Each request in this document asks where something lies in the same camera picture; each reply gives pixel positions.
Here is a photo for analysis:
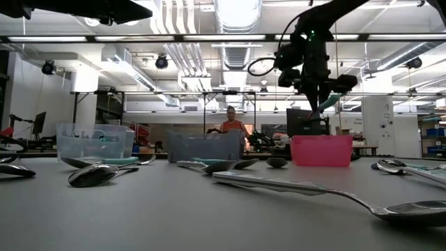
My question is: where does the large black monitor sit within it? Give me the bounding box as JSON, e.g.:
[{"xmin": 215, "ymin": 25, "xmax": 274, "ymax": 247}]
[{"xmin": 286, "ymin": 107, "xmax": 330, "ymax": 137}]

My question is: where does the person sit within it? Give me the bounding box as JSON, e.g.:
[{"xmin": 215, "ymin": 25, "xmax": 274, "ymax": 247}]
[{"xmin": 218, "ymin": 105, "xmax": 252, "ymax": 137}]

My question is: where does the pale pink handle spoon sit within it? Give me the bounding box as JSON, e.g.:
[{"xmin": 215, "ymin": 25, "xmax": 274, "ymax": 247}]
[{"xmin": 266, "ymin": 157, "xmax": 289, "ymax": 169}]

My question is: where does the grey table mat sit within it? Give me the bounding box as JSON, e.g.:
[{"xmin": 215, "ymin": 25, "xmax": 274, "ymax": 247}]
[{"xmin": 0, "ymin": 155, "xmax": 446, "ymax": 251}]

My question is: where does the shelf with blue bins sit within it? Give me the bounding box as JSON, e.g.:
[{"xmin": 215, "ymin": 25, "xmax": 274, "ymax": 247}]
[{"xmin": 417, "ymin": 116, "xmax": 446, "ymax": 158}]

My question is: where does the silver ventilation duct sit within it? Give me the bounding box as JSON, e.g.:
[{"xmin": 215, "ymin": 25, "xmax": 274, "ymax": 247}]
[{"xmin": 213, "ymin": 0, "xmax": 263, "ymax": 70}]

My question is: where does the black beam with light strips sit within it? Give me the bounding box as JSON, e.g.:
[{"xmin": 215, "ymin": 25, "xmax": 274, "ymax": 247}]
[{"xmin": 0, "ymin": 33, "xmax": 446, "ymax": 43}]

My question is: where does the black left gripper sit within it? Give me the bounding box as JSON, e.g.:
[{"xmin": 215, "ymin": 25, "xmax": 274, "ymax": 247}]
[{"xmin": 0, "ymin": 0, "xmax": 153, "ymax": 26}]

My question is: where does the black hanging camera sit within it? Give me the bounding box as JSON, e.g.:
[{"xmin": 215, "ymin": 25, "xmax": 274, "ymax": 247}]
[
  {"xmin": 406, "ymin": 56, "xmax": 423, "ymax": 70},
  {"xmin": 155, "ymin": 54, "xmax": 169, "ymax": 70},
  {"xmin": 40, "ymin": 59, "xmax": 56, "ymax": 76}
]

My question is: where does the clear plastic bin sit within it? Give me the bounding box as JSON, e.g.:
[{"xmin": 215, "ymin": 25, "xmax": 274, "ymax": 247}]
[{"xmin": 56, "ymin": 122, "xmax": 136, "ymax": 163}]

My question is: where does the cardboard box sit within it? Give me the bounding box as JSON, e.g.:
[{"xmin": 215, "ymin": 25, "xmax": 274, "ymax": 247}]
[{"xmin": 334, "ymin": 125, "xmax": 353, "ymax": 137}]

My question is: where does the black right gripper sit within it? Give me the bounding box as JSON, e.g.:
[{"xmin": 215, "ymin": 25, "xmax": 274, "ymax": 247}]
[{"xmin": 277, "ymin": 31, "xmax": 359, "ymax": 114}]

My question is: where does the small black monitor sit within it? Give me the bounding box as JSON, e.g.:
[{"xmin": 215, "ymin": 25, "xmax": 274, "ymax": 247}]
[{"xmin": 31, "ymin": 111, "xmax": 47, "ymax": 137}]

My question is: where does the blue patterned handle spoon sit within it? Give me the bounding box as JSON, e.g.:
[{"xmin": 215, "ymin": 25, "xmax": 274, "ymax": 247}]
[
  {"xmin": 376, "ymin": 158, "xmax": 446, "ymax": 191},
  {"xmin": 211, "ymin": 170, "xmax": 446, "ymax": 224},
  {"xmin": 176, "ymin": 158, "xmax": 238, "ymax": 175}
]

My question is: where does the black metal workbench frame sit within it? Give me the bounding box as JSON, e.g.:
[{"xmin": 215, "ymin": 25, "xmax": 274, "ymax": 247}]
[{"xmin": 71, "ymin": 89, "xmax": 258, "ymax": 135}]

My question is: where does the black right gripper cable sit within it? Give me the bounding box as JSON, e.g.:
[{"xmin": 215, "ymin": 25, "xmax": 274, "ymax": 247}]
[{"xmin": 247, "ymin": 13, "xmax": 305, "ymax": 77}]

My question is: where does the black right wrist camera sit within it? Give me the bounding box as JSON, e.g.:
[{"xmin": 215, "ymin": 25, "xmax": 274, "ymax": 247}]
[{"xmin": 274, "ymin": 43, "xmax": 304, "ymax": 70}]

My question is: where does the thin hanging cable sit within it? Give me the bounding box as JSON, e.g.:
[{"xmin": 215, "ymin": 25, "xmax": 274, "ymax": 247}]
[{"xmin": 333, "ymin": 21, "xmax": 341, "ymax": 116}]

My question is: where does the red plastic bin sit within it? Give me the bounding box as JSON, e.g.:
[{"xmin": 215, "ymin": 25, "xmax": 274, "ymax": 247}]
[{"xmin": 289, "ymin": 135, "xmax": 354, "ymax": 167}]

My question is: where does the dark grey plastic bin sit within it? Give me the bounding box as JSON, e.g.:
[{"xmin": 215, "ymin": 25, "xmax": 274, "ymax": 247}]
[{"xmin": 166, "ymin": 129, "xmax": 246, "ymax": 164}]

